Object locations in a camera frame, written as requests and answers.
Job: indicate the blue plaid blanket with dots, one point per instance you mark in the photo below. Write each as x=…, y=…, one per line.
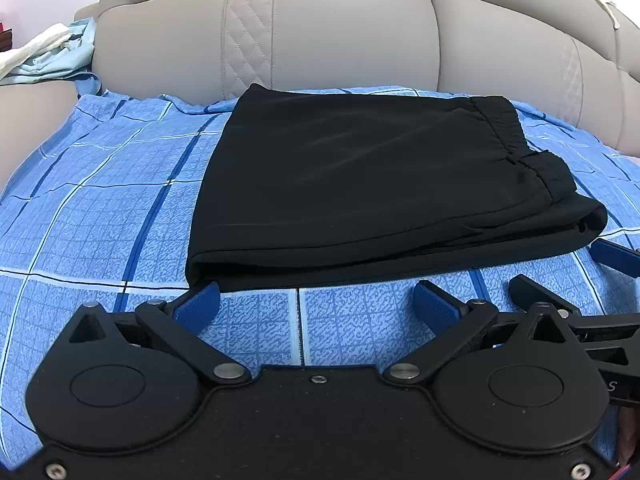
x=100, y=200

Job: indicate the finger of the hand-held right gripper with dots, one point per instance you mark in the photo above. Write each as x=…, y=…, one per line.
x=617, y=257
x=537, y=292

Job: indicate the white cloth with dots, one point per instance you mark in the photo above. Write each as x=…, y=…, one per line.
x=27, y=52

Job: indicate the grey leather sofa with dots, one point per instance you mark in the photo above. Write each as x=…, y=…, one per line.
x=350, y=30

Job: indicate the light blue garment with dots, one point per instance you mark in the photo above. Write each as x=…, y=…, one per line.
x=65, y=60

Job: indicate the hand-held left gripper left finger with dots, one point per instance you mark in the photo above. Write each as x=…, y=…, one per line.
x=197, y=306

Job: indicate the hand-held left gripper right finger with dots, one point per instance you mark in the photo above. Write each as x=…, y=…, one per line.
x=436, y=305

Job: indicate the black pants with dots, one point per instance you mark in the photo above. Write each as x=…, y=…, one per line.
x=380, y=175

